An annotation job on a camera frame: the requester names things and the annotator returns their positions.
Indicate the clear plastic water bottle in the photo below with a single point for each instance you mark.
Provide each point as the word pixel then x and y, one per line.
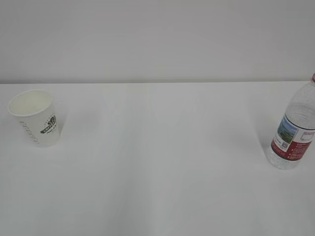
pixel 296 130

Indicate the white paper coffee cup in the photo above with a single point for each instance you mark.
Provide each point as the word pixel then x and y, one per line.
pixel 34 110

